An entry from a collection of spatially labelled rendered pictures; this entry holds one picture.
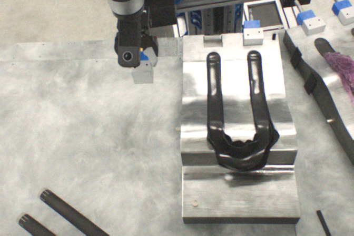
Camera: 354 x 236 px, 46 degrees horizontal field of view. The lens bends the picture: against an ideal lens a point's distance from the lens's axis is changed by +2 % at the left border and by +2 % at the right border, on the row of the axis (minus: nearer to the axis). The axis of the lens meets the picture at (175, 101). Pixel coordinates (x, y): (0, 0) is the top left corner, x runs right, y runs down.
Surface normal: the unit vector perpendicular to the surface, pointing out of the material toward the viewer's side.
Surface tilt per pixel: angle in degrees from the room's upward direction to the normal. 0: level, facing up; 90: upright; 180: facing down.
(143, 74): 90
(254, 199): 0
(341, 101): 16
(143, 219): 0
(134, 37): 28
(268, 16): 0
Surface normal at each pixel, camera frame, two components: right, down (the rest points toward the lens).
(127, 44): -0.12, -0.04
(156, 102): -0.09, -0.51
